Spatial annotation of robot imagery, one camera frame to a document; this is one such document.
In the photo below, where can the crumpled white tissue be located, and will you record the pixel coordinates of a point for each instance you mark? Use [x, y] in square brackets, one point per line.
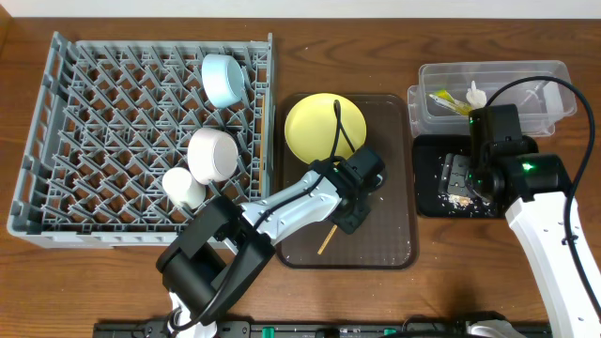
[476, 97]

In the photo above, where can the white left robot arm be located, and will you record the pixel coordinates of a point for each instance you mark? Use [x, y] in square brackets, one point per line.
[214, 261]

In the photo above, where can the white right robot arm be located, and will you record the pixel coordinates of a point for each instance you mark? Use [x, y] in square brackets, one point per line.
[535, 196]

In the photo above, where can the light blue bowl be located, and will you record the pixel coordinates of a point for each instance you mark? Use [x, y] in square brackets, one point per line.
[222, 79]

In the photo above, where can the rice food scraps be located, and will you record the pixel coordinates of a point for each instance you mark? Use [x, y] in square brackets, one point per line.
[465, 204]

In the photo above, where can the brown serving tray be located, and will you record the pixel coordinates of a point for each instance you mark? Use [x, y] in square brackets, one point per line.
[388, 238]

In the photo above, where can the wooden chopstick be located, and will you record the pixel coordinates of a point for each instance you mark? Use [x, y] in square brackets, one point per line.
[262, 144]
[327, 239]

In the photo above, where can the yellow green wrapper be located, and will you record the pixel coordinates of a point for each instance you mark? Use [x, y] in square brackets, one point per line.
[445, 100]

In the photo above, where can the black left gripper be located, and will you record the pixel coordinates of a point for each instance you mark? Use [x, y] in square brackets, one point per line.
[355, 215]

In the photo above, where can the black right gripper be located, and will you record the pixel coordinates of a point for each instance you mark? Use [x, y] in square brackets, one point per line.
[459, 177]

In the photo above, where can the white cup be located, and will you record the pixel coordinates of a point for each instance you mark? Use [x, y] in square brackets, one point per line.
[182, 189]

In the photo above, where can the grey dishwasher rack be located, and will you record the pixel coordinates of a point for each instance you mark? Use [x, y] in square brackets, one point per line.
[112, 117]

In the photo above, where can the white rice bowl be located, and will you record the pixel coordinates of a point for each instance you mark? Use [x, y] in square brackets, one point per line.
[212, 155]

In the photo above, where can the black waste tray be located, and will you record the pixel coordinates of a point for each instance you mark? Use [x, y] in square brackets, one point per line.
[429, 178]

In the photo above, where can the yellow plate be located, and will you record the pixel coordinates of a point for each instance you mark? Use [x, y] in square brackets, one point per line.
[310, 127]

